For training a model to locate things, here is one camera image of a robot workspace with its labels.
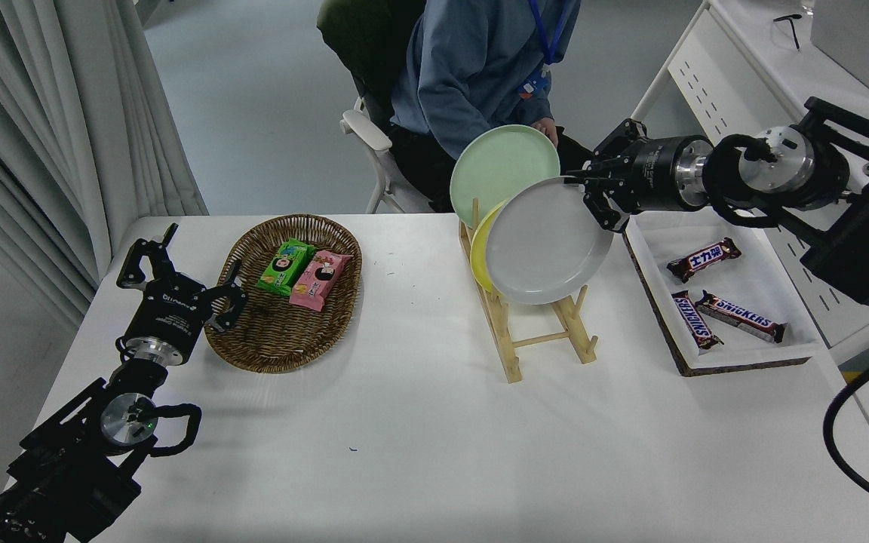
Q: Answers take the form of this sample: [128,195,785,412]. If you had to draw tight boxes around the black glasses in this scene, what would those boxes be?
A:
[772,13,803,51]

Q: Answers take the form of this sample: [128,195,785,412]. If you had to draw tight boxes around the office chair with white armrest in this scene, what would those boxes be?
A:
[316,0,435,214]

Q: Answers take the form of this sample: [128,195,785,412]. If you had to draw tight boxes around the person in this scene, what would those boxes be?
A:
[389,0,601,212]

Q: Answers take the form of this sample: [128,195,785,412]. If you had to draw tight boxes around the pale green plate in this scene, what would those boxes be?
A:
[450,124,561,229]

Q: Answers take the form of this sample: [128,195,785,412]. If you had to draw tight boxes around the brown oval wicker basket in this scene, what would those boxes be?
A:
[203,214,364,374]

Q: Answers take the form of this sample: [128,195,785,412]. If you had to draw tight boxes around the white desk with perforated panel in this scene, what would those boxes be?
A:
[631,0,869,367]

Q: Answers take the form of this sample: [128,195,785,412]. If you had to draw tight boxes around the grey laptop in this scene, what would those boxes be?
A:
[810,0,869,103]

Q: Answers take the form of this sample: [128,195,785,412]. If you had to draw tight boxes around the Snickers bar with English print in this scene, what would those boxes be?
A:
[695,290,788,345]
[671,290,724,351]

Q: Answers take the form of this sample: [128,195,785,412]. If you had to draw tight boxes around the pale grey curtain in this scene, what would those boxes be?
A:
[0,0,209,329]

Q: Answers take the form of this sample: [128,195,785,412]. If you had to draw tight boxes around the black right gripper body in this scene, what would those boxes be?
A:
[623,136,686,213]

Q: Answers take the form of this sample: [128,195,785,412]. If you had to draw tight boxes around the green snack pack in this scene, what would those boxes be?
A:
[257,238,317,297]

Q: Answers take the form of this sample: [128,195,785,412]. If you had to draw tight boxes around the person's hand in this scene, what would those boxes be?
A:
[531,115,560,148]

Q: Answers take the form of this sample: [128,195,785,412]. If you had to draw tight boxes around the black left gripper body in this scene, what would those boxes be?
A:
[124,275,207,355]

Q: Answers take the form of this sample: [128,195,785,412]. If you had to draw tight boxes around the Snickers bar with Chinese print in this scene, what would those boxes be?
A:
[666,238,742,284]

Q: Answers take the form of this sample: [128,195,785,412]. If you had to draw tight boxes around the grey plate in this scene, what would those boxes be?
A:
[484,176,615,305]

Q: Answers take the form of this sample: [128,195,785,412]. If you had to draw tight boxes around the pink snack pack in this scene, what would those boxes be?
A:
[289,250,354,312]

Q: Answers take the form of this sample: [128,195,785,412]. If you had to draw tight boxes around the yellow plate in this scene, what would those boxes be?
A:
[469,198,511,293]

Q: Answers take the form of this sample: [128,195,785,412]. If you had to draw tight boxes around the blue lanyard with badge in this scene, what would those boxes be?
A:
[517,0,575,100]

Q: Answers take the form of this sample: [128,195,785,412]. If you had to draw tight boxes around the wooden plate rack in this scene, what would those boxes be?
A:
[457,198,600,384]

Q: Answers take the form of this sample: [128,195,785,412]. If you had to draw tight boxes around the white tray with brown base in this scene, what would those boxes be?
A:
[622,207,828,378]

